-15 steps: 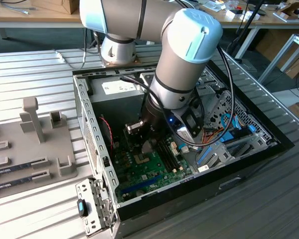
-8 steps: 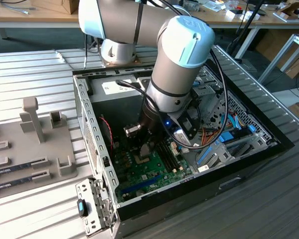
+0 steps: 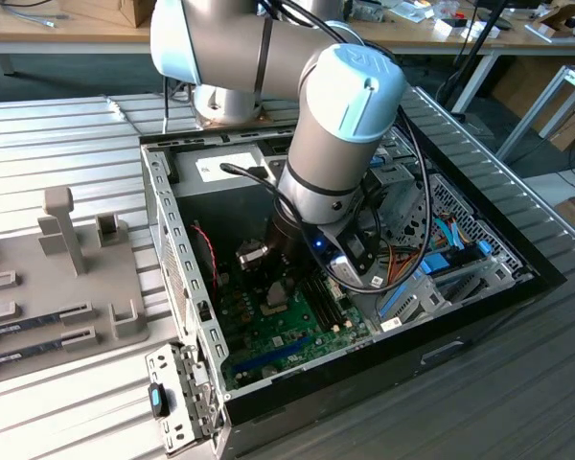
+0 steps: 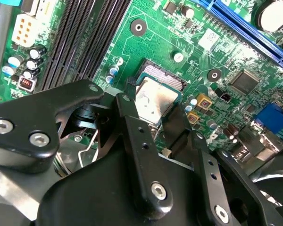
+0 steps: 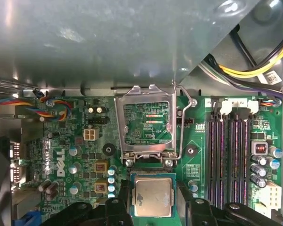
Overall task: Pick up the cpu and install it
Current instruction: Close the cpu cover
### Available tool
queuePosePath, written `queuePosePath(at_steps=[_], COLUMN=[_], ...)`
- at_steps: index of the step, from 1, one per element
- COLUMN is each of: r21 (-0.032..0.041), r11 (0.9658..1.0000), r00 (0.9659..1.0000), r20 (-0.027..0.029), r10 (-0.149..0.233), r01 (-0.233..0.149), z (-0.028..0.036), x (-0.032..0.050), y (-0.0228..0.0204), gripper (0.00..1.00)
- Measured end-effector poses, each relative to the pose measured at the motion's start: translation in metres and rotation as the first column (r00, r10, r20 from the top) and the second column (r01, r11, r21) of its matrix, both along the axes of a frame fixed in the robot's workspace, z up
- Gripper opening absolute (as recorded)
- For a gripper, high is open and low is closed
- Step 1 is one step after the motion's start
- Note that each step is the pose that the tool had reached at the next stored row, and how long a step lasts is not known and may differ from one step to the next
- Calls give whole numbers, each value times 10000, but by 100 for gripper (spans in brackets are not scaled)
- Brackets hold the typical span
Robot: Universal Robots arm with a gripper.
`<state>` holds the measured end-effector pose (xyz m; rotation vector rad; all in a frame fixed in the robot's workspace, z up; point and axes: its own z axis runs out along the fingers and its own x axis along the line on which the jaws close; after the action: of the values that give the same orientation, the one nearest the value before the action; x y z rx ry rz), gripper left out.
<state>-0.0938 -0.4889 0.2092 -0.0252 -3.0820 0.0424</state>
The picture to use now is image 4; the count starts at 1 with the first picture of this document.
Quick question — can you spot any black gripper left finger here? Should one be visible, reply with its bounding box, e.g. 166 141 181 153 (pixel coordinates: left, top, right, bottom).
0 77 174 221

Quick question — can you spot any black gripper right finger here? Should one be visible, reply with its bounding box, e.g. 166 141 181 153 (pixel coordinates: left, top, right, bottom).
161 103 283 226

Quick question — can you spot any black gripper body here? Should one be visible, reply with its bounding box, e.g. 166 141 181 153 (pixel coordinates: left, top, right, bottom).
36 141 212 226

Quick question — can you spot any silver topped CPU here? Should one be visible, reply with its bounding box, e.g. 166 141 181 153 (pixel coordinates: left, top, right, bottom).
134 72 183 127

